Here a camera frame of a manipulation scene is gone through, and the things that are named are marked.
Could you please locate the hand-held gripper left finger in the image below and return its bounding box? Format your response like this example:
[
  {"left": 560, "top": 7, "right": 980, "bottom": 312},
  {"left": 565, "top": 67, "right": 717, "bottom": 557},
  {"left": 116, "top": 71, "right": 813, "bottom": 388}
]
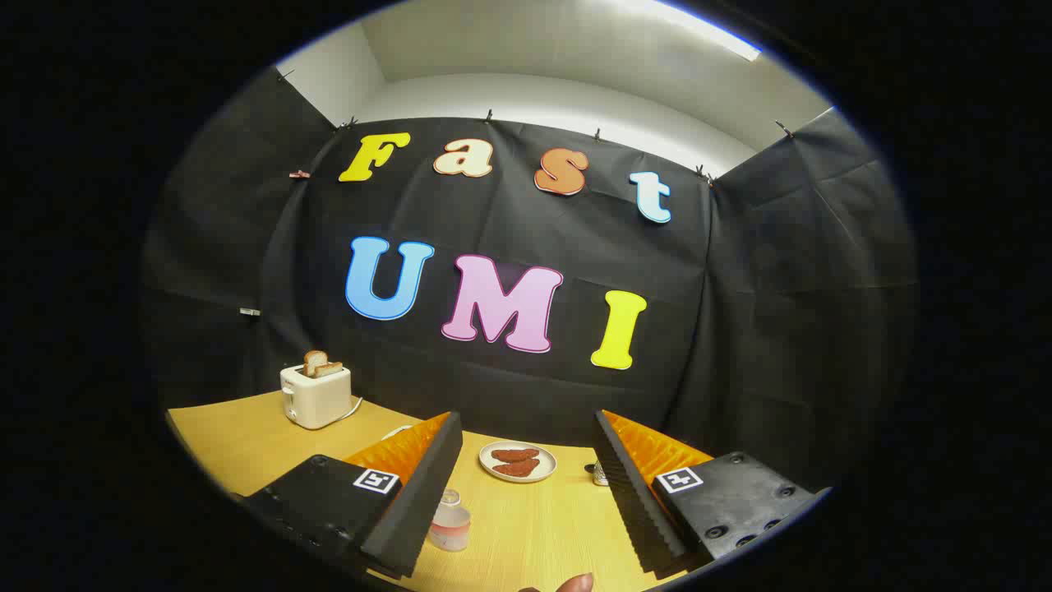
[{"left": 234, "top": 411, "right": 464, "bottom": 580}]

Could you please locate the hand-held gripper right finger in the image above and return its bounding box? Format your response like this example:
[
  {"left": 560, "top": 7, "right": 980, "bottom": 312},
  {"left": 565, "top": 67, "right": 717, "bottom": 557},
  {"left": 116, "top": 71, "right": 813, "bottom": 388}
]
[{"left": 593, "top": 409, "right": 831, "bottom": 576}]

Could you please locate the clear juice bottle pink label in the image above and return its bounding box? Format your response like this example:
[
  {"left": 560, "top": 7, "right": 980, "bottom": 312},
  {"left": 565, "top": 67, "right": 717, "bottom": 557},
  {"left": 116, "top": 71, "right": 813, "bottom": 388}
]
[{"left": 429, "top": 489, "right": 472, "bottom": 552}]

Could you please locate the white round plate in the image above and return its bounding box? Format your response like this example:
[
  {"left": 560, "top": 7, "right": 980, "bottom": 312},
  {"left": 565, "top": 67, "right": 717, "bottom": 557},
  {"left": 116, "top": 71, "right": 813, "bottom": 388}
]
[{"left": 479, "top": 442, "right": 557, "bottom": 483}]

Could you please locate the wooden table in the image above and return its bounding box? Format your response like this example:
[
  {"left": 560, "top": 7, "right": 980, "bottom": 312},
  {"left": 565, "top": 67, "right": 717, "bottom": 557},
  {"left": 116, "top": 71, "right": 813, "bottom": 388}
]
[{"left": 167, "top": 391, "right": 691, "bottom": 592}]

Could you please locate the black backdrop cloth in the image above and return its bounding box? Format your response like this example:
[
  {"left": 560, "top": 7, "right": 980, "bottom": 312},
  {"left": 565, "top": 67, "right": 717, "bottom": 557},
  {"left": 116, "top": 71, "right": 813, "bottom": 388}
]
[{"left": 140, "top": 66, "right": 917, "bottom": 494}]

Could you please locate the cream toaster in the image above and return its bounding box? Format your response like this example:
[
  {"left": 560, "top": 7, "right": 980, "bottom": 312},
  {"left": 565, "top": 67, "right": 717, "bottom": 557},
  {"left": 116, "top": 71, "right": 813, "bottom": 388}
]
[{"left": 280, "top": 364, "right": 353, "bottom": 430}]

